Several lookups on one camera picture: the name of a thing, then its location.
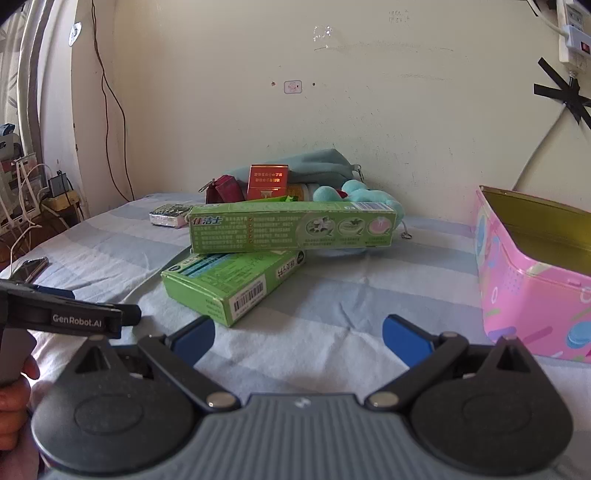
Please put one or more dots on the red cigarette pack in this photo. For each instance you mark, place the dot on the red cigarette pack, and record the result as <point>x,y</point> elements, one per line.
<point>268,182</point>

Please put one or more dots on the striped bed sheet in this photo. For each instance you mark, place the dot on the striped bed sheet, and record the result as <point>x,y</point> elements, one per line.
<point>323,300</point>

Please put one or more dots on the green and teal toothpaste box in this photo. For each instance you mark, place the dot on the green and teal toothpaste box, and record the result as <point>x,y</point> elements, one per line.
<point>217,286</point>

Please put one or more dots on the small pink wall sticker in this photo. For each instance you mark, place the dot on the small pink wall sticker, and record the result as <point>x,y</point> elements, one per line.
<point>292,87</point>

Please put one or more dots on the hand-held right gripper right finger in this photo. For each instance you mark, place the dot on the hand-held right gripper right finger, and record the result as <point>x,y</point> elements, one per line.
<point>404,337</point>

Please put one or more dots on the teal fabric pouch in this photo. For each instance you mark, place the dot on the teal fabric pouch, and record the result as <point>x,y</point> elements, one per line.
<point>318,166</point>

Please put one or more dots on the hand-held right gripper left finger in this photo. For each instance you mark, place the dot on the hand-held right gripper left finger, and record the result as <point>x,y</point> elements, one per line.
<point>196,339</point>

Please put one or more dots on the pink biscuit tin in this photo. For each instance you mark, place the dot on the pink biscuit tin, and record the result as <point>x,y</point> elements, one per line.
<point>521,295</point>

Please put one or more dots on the white power strip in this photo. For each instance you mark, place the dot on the white power strip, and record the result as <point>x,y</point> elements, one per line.
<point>572,44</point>

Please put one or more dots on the silver patterned packet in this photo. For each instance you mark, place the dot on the silver patterned packet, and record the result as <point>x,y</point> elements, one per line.
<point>167,216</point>

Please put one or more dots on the person's left hand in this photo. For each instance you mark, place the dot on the person's left hand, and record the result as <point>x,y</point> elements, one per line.
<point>14,410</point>

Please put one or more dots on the white pill bottle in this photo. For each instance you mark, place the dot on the white pill bottle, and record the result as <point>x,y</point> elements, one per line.
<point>302,191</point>

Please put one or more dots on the green white snack packet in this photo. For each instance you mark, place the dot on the green white snack packet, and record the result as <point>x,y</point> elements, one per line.
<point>277,228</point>

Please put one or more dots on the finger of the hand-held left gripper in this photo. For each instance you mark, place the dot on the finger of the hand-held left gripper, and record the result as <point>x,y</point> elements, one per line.
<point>131,314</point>
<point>53,292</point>

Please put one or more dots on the black tape strips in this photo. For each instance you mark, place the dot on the black tape strips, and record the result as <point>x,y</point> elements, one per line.
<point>554,90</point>

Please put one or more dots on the teal plush toy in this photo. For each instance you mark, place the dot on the teal plush toy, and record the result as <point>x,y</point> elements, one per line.
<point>364,194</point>

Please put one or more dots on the grey white window frame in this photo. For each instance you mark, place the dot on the grey white window frame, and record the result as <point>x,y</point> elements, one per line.
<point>32,69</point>

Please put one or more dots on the white round wall hook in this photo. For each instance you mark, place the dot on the white round wall hook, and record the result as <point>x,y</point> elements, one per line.
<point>75,33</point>

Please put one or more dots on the magenta zip wallet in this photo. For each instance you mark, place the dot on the magenta zip wallet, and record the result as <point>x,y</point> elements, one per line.
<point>224,189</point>

